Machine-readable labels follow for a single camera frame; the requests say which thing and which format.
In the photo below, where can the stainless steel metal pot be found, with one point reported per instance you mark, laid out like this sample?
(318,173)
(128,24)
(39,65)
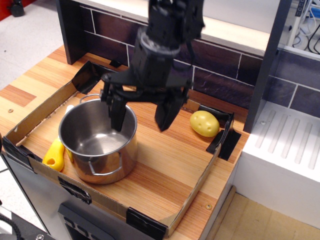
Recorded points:
(99,154)

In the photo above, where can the dark grey vertical post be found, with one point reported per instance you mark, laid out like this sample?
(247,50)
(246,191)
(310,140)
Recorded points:
(257,102)

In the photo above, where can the dark grey left side panel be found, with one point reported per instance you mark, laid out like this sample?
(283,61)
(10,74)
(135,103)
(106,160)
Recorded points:
(72,29)

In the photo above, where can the yellow handled white toy knife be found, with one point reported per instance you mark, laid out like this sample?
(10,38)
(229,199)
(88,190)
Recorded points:
(54,157)

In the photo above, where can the cardboard fence with black tape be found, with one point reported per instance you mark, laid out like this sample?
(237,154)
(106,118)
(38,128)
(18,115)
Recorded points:
(175,191)

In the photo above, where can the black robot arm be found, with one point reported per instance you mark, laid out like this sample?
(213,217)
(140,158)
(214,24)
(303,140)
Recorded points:
(176,15)

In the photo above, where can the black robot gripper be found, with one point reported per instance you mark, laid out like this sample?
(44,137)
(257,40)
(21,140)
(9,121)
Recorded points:
(150,78)

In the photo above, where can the white ribbed drainboard sink unit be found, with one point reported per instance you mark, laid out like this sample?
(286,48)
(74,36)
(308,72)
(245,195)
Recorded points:
(280,163)

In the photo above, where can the yellow plastic toy potato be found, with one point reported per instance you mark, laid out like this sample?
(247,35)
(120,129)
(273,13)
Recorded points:
(204,123)

